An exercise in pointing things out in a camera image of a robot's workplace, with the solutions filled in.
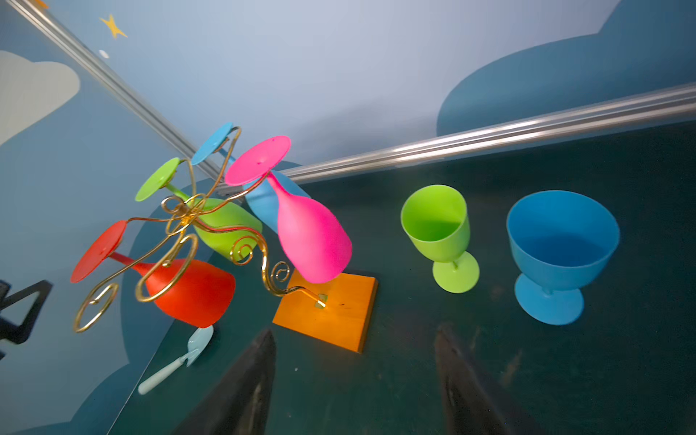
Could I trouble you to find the blue wine glass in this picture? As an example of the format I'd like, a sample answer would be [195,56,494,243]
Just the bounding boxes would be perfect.
[191,123,309,232]
[506,190,620,326]

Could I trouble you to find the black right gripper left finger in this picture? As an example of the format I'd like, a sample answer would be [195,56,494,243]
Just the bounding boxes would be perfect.
[173,329,277,434]

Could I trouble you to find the red wine glass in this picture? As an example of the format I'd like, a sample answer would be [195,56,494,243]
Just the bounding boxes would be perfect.
[71,220,236,328]

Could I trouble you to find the light green wine glass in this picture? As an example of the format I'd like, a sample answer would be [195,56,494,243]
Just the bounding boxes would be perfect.
[401,185,480,294]

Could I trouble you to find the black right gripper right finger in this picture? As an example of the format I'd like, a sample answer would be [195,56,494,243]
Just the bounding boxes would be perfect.
[434,324,544,434]

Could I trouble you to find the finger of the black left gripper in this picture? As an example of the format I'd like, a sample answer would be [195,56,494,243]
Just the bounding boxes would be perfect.
[0,279,54,346]

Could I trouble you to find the light blue spatula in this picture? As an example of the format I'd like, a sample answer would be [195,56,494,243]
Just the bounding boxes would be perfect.
[137,326,214,395]

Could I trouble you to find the blue wine glass rear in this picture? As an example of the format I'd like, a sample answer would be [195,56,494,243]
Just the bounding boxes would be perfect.
[191,123,309,232]

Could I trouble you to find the wooden rack base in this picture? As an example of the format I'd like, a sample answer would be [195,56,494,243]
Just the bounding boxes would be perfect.
[273,272,378,353]

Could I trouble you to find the gold wire glass rack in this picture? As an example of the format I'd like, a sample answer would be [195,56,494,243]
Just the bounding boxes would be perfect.
[72,127,326,334]

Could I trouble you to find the aluminium frame rail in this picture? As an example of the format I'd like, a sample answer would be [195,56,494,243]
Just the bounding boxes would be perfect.
[4,0,696,186]

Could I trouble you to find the magenta wine glass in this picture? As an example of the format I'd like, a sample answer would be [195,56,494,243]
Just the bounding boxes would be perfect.
[225,136,353,284]

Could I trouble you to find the blue wine glass front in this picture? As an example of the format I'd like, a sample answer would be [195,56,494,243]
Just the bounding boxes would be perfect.
[506,190,620,326]

